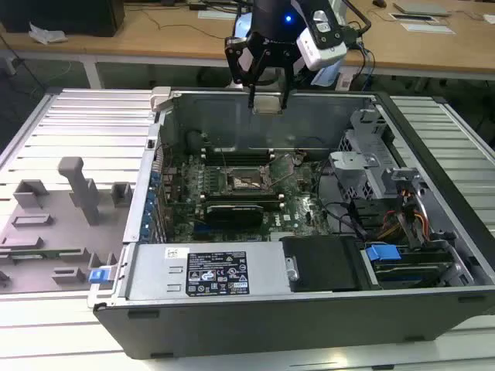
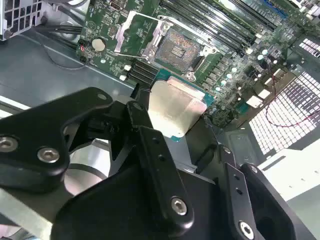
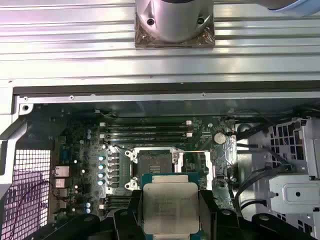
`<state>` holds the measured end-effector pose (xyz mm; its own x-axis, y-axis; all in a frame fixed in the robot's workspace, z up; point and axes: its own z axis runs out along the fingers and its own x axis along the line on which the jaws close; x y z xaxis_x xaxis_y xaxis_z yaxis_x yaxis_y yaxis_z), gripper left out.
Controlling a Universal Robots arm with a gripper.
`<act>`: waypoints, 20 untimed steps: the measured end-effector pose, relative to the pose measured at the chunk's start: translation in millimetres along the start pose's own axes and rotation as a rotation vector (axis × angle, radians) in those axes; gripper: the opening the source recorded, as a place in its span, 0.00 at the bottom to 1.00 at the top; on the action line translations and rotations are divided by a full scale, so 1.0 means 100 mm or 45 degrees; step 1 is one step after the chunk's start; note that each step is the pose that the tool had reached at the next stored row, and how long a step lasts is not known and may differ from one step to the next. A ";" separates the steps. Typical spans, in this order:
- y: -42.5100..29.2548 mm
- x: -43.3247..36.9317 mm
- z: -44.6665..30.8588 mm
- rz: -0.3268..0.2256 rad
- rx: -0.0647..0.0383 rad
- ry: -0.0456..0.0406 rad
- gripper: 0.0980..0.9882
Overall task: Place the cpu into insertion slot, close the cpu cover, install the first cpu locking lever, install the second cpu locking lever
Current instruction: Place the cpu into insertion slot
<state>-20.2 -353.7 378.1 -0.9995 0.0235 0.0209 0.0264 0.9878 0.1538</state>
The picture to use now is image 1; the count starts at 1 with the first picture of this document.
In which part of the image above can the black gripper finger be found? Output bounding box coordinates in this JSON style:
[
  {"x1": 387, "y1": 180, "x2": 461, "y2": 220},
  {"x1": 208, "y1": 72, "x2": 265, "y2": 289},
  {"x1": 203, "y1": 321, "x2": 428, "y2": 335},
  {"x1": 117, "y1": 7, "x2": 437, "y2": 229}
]
[
  {"x1": 225, "y1": 36, "x2": 271, "y2": 110},
  {"x1": 276, "y1": 48, "x2": 297, "y2": 111}
]

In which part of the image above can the silver square CPU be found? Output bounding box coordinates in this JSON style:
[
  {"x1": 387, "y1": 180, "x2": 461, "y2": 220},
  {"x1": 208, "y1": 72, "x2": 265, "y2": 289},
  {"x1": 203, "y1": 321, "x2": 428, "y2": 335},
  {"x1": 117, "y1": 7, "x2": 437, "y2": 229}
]
[{"x1": 251, "y1": 96, "x2": 286, "y2": 115}]

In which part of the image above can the metal socket cover frame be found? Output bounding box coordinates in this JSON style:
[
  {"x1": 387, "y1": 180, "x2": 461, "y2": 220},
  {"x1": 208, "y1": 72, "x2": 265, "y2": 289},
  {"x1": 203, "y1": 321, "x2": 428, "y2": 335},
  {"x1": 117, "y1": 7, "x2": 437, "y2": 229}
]
[{"x1": 266, "y1": 152, "x2": 299, "y2": 186}]

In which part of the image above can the black RAM slot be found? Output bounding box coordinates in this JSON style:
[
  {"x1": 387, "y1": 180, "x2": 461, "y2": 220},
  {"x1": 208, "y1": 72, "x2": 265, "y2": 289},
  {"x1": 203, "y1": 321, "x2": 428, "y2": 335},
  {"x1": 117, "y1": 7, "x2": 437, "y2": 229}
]
[
  {"x1": 203, "y1": 192, "x2": 282, "y2": 197},
  {"x1": 203, "y1": 161, "x2": 271, "y2": 167},
  {"x1": 203, "y1": 199, "x2": 282, "y2": 204},
  {"x1": 203, "y1": 202, "x2": 282, "y2": 207},
  {"x1": 203, "y1": 157, "x2": 271, "y2": 163},
  {"x1": 203, "y1": 152, "x2": 271, "y2": 158},
  {"x1": 203, "y1": 148, "x2": 271, "y2": 155},
  {"x1": 203, "y1": 195, "x2": 282, "y2": 200}
]

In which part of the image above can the metal CPU socket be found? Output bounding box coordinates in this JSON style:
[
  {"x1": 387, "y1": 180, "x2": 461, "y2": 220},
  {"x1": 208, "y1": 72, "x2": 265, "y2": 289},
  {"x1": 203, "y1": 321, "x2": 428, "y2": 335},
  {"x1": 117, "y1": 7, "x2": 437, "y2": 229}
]
[{"x1": 225, "y1": 165, "x2": 274, "y2": 195}]

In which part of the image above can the white paper sheet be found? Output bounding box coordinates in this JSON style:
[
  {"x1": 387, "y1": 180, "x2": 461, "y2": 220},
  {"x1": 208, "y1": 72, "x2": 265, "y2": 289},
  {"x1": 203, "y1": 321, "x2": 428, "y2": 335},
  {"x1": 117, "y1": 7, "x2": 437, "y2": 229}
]
[{"x1": 197, "y1": 9, "x2": 241, "y2": 20}]

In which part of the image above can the wooden desk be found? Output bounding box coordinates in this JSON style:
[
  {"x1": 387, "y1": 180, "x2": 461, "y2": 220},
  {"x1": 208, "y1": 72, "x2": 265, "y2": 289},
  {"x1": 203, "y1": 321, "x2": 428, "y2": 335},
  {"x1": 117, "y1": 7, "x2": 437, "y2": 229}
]
[{"x1": 0, "y1": 0, "x2": 495, "y2": 82}]

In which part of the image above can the beige case latch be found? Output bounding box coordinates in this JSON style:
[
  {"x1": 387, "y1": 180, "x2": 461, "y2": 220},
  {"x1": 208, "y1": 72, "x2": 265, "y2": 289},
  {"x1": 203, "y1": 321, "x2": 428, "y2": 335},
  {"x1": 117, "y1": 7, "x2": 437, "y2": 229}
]
[{"x1": 149, "y1": 87, "x2": 174, "y2": 114}]

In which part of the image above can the silver drive cage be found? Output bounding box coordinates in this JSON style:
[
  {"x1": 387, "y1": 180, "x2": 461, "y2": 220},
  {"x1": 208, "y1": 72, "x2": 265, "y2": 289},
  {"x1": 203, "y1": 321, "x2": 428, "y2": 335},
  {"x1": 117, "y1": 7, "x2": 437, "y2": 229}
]
[{"x1": 327, "y1": 108, "x2": 403, "y2": 202}]

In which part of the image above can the green motherboard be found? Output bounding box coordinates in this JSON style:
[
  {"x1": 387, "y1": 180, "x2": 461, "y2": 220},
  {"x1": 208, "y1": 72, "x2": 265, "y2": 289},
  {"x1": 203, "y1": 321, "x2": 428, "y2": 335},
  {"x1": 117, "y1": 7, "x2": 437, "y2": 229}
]
[{"x1": 158, "y1": 148, "x2": 337, "y2": 243}]

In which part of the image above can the white strip with dark window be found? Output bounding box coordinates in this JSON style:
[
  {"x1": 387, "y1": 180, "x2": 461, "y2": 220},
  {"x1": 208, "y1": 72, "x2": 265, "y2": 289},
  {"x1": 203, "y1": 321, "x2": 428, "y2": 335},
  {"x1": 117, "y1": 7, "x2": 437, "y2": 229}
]
[{"x1": 388, "y1": 12, "x2": 435, "y2": 22}]

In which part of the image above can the white paper strip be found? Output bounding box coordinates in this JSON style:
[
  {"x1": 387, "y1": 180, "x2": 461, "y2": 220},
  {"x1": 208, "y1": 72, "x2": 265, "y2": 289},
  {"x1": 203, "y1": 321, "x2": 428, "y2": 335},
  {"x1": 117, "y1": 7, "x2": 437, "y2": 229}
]
[{"x1": 400, "y1": 22, "x2": 458, "y2": 36}]

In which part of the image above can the black graphics card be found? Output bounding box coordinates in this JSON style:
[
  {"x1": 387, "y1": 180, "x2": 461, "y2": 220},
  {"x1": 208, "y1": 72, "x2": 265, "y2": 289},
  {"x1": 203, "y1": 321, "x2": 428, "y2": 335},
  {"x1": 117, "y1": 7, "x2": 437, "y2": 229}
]
[{"x1": 203, "y1": 204, "x2": 266, "y2": 233}]

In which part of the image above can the flat gray laptop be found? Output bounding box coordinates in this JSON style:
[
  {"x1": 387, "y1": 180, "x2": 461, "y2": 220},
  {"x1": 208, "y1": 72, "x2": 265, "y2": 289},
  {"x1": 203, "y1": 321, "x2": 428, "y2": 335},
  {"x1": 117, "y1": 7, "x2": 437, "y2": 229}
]
[{"x1": 392, "y1": 2, "x2": 452, "y2": 17}]

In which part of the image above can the black box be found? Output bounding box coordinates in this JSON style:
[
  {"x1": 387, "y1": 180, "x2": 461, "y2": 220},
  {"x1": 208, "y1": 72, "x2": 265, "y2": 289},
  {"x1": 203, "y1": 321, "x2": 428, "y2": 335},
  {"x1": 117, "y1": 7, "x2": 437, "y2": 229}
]
[{"x1": 0, "y1": 0, "x2": 125, "y2": 39}]

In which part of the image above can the crumpled white paper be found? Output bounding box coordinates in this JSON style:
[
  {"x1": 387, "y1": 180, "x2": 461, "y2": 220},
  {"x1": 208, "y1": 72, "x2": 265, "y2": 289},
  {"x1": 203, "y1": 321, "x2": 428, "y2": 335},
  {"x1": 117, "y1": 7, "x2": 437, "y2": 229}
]
[{"x1": 28, "y1": 21, "x2": 70, "y2": 46}]

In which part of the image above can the black plastic shroud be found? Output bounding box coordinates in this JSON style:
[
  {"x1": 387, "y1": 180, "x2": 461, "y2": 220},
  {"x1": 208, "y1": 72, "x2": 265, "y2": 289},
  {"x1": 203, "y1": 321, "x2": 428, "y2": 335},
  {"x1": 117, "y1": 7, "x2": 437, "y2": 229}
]
[{"x1": 278, "y1": 234, "x2": 367, "y2": 294}]

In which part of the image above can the blue disk carrier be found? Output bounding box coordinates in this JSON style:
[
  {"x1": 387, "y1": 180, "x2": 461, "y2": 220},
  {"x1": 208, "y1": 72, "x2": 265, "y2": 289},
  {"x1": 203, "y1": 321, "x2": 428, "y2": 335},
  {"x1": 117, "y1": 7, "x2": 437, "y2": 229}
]
[{"x1": 364, "y1": 243, "x2": 402, "y2": 264}]

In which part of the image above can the silver power supply unit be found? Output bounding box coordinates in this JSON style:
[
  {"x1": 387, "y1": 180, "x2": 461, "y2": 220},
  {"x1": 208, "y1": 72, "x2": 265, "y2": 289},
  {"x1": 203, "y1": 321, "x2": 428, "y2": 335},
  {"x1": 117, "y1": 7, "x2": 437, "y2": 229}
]
[{"x1": 124, "y1": 241, "x2": 292, "y2": 301}]

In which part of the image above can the dark hard disk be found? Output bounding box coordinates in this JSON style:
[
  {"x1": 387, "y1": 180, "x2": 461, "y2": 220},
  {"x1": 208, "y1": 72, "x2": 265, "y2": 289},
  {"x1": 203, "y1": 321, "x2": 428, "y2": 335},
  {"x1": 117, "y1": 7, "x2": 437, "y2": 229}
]
[{"x1": 370, "y1": 250, "x2": 456, "y2": 290}]

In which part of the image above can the gray parts rack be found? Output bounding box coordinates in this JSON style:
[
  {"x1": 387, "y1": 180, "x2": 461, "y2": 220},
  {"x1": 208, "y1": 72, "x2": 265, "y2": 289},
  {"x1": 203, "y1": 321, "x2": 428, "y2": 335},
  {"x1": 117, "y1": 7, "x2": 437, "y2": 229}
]
[{"x1": 0, "y1": 156, "x2": 135, "y2": 295}]

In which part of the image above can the black open PC case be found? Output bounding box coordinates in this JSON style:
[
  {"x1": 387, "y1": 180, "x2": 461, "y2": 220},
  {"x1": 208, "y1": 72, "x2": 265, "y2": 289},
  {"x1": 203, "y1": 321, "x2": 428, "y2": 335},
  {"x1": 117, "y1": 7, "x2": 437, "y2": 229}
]
[{"x1": 87, "y1": 87, "x2": 495, "y2": 360}]

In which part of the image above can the blue plastic latch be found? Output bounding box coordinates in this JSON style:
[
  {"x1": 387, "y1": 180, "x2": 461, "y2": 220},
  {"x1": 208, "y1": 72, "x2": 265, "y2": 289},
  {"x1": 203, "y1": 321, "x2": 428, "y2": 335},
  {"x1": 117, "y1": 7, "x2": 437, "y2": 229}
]
[{"x1": 87, "y1": 267, "x2": 117, "y2": 286}]

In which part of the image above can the green RAM stick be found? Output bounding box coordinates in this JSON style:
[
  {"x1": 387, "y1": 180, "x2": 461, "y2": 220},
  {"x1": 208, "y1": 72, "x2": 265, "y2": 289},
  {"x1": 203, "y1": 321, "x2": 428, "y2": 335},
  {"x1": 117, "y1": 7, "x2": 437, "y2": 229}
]
[{"x1": 0, "y1": 249, "x2": 84, "y2": 263}]

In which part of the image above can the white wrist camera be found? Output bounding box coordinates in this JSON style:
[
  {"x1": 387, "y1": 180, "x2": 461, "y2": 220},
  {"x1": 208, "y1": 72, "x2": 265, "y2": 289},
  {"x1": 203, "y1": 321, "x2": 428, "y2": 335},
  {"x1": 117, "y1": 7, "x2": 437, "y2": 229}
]
[{"x1": 296, "y1": 9, "x2": 348, "y2": 73}]

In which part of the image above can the blue cable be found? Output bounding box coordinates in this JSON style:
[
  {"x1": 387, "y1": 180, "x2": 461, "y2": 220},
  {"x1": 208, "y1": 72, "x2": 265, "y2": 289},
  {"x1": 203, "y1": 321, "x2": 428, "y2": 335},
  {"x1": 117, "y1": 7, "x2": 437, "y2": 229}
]
[{"x1": 356, "y1": 38, "x2": 377, "y2": 87}]

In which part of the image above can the black camera cable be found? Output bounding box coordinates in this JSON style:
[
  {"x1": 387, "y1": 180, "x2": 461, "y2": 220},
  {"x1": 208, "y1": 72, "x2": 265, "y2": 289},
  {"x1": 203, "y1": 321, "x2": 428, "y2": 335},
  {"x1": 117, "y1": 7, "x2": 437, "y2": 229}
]
[{"x1": 340, "y1": 0, "x2": 373, "y2": 51}]

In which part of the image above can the gray plastic bracket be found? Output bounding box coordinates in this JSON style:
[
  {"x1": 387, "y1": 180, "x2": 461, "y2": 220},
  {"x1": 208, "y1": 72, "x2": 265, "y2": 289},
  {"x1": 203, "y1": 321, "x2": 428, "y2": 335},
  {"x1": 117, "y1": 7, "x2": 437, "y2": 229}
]
[{"x1": 381, "y1": 166, "x2": 423, "y2": 194}]

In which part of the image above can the black internal cable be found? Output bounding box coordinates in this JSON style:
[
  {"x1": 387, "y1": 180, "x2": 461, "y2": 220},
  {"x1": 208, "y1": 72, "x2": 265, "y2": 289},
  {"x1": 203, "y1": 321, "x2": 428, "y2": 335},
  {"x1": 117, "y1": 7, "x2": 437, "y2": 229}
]
[{"x1": 316, "y1": 162, "x2": 370, "y2": 243}]

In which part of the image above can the orange yellow wire bundle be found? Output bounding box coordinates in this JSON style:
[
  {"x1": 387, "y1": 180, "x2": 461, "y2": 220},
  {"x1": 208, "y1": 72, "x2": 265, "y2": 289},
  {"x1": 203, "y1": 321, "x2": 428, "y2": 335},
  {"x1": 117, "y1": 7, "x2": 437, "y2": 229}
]
[{"x1": 381, "y1": 187, "x2": 431, "y2": 240}]

